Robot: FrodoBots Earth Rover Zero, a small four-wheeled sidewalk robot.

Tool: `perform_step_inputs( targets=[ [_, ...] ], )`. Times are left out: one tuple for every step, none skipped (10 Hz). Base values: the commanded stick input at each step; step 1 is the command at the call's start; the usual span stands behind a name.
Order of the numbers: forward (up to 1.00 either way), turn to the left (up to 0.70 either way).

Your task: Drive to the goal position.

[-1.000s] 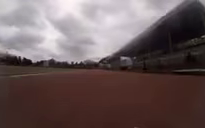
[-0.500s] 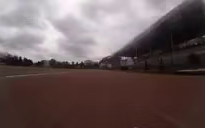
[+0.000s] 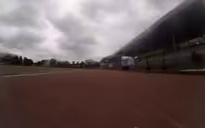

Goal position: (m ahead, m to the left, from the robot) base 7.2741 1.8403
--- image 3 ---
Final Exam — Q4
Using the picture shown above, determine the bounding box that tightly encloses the large dark building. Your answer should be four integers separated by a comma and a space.
100, 0, 205, 73

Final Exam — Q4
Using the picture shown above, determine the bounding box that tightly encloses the white vehicle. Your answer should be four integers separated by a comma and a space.
120, 55, 136, 71

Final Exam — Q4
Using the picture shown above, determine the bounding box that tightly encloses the row of trees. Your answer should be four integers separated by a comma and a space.
0, 53, 102, 69

